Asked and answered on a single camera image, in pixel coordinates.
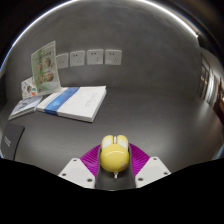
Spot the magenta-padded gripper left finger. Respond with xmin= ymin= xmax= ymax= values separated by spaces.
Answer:
xmin=58 ymin=143 xmax=103 ymax=189

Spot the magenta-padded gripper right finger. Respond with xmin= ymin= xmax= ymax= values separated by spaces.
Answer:
xmin=128 ymin=143 xmax=172 ymax=189

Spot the yellow computer mouse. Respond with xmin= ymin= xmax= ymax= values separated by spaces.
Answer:
xmin=99 ymin=134 xmax=131 ymax=180

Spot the white book with blue band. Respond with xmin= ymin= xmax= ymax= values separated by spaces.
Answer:
xmin=36 ymin=85 xmax=108 ymax=123

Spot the grey thin booklet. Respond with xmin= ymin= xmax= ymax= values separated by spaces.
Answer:
xmin=8 ymin=95 xmax=44 ymax=121

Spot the small colourful printed card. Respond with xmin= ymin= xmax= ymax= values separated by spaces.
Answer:
xmin=20 ymin=76 xmax=38 ymax=100

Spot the dark framed glass door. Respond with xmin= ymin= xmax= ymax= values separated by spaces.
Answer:
xmin=198 ymin=54 xmax=223 ymax=114

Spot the green leaflet with faces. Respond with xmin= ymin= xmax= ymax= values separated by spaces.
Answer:
xmin=30 ymin=40 xmax=63 ymax=98

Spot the white wall socket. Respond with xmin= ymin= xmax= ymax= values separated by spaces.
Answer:
xmin=69 ymin=50 xmax=86 ymax=68
xmin=104 ymin=49 xmax=123 ymax=66
xmin=86 ymin=48 xmax=105 ymax=66
xmin=55 ymin=52 xmax=70 ymax=70

